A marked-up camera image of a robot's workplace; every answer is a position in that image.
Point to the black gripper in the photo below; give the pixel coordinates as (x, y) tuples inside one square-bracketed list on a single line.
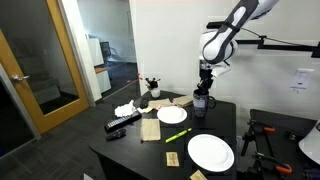
[(206, 76)]

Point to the black speckled mug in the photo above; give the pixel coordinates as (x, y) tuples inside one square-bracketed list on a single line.
[(200, 105)]

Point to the green highlighter marker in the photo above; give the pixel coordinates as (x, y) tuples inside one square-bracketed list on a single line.
[(178, 135)]

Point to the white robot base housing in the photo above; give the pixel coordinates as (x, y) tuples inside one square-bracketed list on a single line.
[(311, 143)]

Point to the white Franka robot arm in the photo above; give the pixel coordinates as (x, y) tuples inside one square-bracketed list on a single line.
[(216, 46)]

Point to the brown paper bag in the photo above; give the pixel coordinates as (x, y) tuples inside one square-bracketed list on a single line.
[(160, 103), (183, 101)]

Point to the white round plate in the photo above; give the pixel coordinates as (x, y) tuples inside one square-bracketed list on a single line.
[(210, 152), (171, 114)]

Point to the white bowl vase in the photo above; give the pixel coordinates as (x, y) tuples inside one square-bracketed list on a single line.
[(155, 93)]

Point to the pink sticky note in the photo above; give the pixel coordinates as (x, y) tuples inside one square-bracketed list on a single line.
[(159, 107)]

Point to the black remote control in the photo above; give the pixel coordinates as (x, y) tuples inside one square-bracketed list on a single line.
[(143, 103)]

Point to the white paper napkin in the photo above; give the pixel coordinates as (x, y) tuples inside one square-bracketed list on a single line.
[(145, 109)]

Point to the beige napkin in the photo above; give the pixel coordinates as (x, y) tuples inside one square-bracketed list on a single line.
[(150, 129)]

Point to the yellow sticky note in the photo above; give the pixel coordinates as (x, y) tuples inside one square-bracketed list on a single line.
[(198, 175), (172, 159)]

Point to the crumpled white tissue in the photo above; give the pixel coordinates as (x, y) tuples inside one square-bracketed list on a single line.
[(125, 109)]

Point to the black perforated breadboard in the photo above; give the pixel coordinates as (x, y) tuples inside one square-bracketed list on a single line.
[(283, 123)]

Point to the long remote with grey buttons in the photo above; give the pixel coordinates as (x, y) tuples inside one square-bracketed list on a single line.
[(122, 121)]

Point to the small black remote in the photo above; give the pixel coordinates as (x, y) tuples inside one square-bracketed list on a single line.
[(116, 134)]

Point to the black office chair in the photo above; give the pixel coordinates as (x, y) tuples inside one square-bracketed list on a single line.
[(106, 51)]

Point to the white cabinet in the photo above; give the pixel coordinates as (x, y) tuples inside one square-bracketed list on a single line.
[(96, 53)]

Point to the wooden door with glass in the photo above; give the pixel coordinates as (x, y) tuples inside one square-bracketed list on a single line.
[(23, 100)]

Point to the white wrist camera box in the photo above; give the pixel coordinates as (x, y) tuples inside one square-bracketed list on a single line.
[(220, 70)]

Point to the white wall switch panel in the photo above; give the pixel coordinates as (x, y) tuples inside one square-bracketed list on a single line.
[(302, 79)]

